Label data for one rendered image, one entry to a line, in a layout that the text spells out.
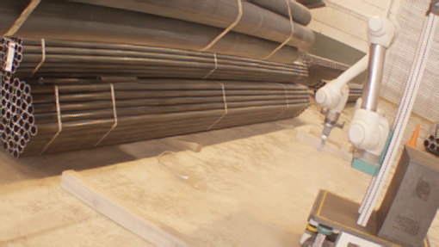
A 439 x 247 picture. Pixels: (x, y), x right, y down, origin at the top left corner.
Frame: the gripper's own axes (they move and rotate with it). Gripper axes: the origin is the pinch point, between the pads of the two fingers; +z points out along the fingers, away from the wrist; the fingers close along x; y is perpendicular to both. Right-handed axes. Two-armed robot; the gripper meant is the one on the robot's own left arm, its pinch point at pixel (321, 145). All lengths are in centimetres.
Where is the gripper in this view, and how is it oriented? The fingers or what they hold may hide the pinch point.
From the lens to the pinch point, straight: 342.9
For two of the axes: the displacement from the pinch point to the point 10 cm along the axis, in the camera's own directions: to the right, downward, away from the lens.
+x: -2.6, 1.3, -9.6
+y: -9.1, -3.7, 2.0
